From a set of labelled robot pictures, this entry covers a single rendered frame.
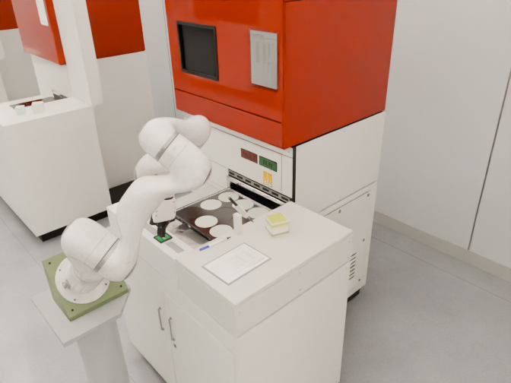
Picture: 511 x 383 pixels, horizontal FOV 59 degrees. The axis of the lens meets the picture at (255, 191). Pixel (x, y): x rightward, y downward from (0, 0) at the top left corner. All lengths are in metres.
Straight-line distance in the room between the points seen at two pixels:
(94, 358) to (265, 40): 1.39
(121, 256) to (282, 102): 0.88
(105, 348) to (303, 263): 0.83
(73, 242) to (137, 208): 0.22
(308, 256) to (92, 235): 0.76
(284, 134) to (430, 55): 1.54
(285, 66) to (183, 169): 0.72
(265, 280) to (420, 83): 2.04
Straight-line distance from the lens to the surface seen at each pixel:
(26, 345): 3.03
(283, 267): 1.64
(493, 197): 3.24
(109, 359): 1.98
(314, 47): 1.91
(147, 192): 1.29
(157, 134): 1.25
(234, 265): 1.64
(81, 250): 1.41
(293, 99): 1.87
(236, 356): 1.66
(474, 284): 3.34
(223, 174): 2.39
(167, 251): 1.77
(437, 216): 3.48
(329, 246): 1.76
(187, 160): 1.24
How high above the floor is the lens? 1.96
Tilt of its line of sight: 28 degrees down
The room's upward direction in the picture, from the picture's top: 2 degrees counter-clockwise
